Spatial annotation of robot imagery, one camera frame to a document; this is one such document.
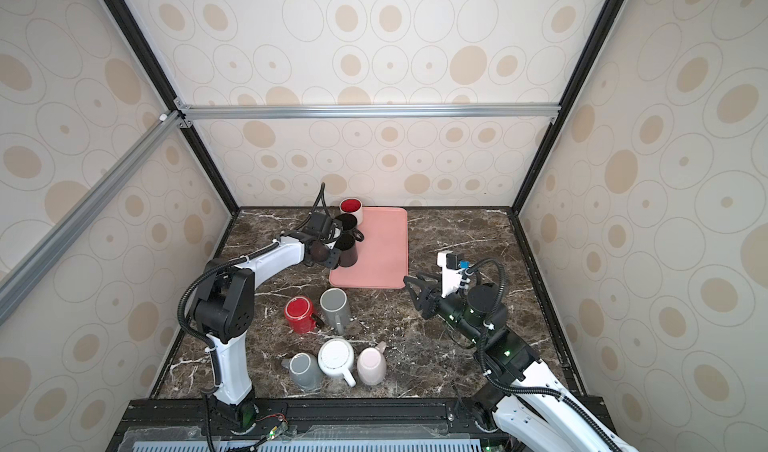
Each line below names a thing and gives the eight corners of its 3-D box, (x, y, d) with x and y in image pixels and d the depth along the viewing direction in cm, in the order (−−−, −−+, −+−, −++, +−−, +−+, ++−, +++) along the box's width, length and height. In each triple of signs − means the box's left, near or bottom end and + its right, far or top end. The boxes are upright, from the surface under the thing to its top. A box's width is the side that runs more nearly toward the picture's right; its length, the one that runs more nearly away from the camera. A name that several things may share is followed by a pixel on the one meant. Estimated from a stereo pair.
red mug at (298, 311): (289, 333, 90) (281, 320, 83) (294, 310, 94) (287, 296, 87) (314, 333, 90) (308, 320, 83) (318, 310, 94) (312, 296, 87)
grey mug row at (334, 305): (323, 338, 89) (315, 322, 80) (328, 305, 95) (321, 287, 87) (348, 338, 89) (344, 322, 80) (351, 305, 95) (347, 287, 87)
